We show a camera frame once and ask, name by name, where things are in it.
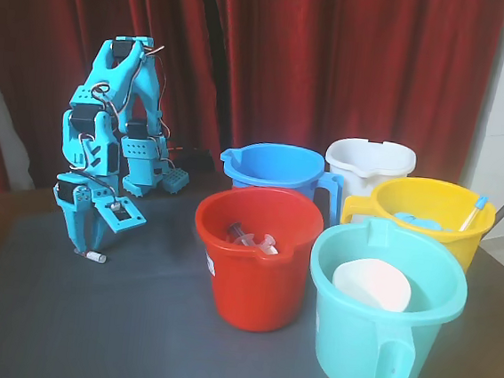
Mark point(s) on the dark grey table mat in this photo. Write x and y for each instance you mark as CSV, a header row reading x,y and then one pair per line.
x,y
110,318

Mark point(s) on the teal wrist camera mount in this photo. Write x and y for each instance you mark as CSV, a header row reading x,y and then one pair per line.
x,y
120,216

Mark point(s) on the blue glove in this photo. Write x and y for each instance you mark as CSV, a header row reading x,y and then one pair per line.
x,y
418,221

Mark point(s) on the yellow plastic mug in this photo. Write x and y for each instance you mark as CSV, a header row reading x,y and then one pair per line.
x,y
434,197

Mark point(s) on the teal gripper with servo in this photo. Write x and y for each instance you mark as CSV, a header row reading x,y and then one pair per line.
x,y
73,204

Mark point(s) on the white bowl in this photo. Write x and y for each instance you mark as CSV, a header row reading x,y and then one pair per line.
x,y
372,283

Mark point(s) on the white plastic mug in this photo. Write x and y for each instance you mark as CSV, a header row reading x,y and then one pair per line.
x,y
371,160

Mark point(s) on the clear tube with blue cap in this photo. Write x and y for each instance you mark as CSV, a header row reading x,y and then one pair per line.
x,y
480,204

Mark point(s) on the clear glass ampoule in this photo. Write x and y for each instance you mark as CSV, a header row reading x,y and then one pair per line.
x,y
96,256

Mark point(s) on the clear plastic syringe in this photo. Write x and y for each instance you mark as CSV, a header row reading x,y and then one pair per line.
x,y
264,246
236,231

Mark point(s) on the red plastic bucket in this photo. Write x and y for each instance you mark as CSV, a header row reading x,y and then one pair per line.
x,y
260,288

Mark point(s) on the red curtain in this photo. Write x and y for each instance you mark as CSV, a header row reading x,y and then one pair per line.
x,y
334,72

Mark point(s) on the turquoise plastic mug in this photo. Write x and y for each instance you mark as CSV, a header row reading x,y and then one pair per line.
x,y
352,355

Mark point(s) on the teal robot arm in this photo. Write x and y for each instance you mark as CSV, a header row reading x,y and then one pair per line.
x,y
110,81

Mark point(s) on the black box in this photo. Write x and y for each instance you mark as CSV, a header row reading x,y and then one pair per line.
x,y
197,159

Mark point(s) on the blue plastic mug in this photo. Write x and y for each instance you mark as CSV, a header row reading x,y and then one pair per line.
x,y
281,165

